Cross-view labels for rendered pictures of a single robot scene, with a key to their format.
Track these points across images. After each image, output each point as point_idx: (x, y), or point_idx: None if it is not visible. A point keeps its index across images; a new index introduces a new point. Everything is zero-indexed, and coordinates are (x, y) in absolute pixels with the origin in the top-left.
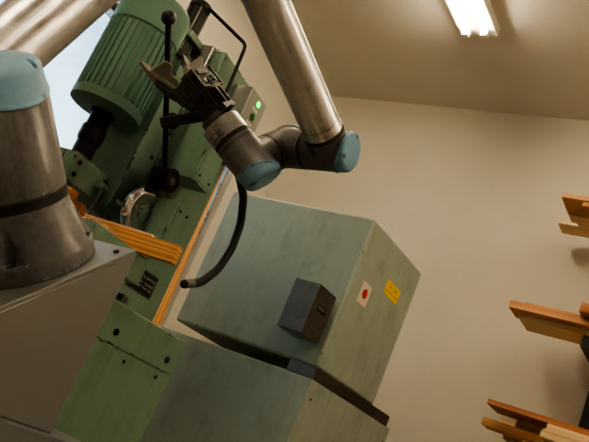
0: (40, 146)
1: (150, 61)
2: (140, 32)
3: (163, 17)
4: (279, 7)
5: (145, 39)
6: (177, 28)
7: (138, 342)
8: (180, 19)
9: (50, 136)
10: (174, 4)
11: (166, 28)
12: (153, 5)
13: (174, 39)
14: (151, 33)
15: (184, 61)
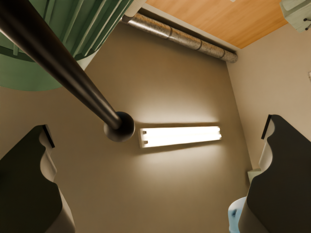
0: None
1: (66, 2)
2: (104, 37)
3: (134, 125)
4: None
5: (97, 35)
6: (18, 75)
7: None
8: (23, 83)
9: None
10: (50, 89)
11: (121, 119)
12: (83, 68)
13: (8, 61)
14: (81, 46)
15: (51, 146)
